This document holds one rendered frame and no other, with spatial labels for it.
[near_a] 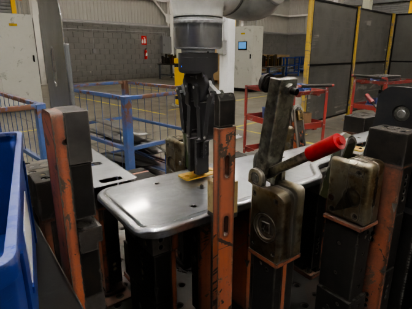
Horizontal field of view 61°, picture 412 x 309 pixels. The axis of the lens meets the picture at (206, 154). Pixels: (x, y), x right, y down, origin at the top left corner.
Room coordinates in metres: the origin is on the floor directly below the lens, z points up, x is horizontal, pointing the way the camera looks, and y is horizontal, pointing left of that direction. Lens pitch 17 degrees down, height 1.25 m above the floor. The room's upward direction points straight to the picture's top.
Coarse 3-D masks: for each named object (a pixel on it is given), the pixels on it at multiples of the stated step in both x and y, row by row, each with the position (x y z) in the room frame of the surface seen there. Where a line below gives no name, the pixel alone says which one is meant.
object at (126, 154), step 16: (112, 96) 2.58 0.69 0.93; (128, 96) 2.49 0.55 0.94; (144, 96) 2.59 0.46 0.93; (160, 96) 2.71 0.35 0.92; (128, 112) 2.48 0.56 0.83; (96, 128) 2.81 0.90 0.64; (128, 128) 2.48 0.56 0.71; (176, 128) 3.25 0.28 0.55; (112, 144) 2.62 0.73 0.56; (128, 144) 2.47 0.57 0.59; (144, 144) 2.59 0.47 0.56; (160, 144) 2.69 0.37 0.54; (112, 160) 2.97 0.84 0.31; (128, 160) 2.47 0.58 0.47; (144, 160) 3.08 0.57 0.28; (160, 160) 3.42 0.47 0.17
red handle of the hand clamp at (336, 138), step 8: (336, 136) 0.43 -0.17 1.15; (320, 144) 0.44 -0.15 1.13; (328, 144) 0.43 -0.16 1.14; (336, 144) 0.42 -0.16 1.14; (344, 144) 0.43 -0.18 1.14; (304, 152) 0.46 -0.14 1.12; (312, 152) 0.45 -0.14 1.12; (320, 152) 0.44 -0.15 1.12; (328, 152) 0.43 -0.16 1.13; (288, 160) 0.48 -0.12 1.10; (296, 160) 0.47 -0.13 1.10; (304, 160) 0.46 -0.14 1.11; (312, 160) 0.45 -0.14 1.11; (272, 168) 0.51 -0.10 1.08; (280, 168) 0.49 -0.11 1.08; (288, 168) 0.48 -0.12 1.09; (272, 176) 0.51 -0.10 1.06
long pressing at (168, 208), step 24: (312, 144) 0.96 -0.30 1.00; (240, 168) 0.74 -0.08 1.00; (312, 168) 0.73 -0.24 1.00; (120, 192) 0.60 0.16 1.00; (144, 192) 0.60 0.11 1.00; (168, 192) 0.60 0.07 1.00; (192, 192) 0.60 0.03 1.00; (240, 192) 0.60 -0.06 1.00; (120, 216) 0.51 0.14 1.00; (144, 216) 0.50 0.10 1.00; (168, 216) 0.50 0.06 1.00; (192, 216) 0.49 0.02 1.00
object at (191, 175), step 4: (212, 168) 0.71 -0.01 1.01; (188, 172) 0.68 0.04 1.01; (192, 172) 0.68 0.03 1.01; (208, 172) 0.68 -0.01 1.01; (212, 172) 0.68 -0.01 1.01; (180, 176) 0.66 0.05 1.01; (184, 176) 0.66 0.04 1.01; (188, 176) 0.67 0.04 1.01; (192, 176) 0.66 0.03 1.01; (196, 176) 0.66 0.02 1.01; (200, 176) 0.66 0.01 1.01; (204, 176) 0.66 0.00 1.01; (188, 180) 0.64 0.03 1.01
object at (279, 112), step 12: (264, 84) 0.52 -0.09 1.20; (276, 84) 0.49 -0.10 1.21; (288, 84) 0.50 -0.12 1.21; (276, 96) 0.49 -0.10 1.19; (288, 96) 0.50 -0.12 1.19; (276, 108) 0.49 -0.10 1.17; (288, 108) 0.51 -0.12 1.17; (264, 120) 0.51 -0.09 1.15; (276, 120) 0.50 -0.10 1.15; (288, 120) 0.51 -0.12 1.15; (264, 132) 0.51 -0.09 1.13; (276, 132) 0.50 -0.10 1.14; (264, 144) 0.51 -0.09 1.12; (276, 144) 0.51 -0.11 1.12; (264, 156) 0.51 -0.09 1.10; (276, 156) 0.51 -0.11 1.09; (264, 168) 0.51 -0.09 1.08; (276, 180) 0.53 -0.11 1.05
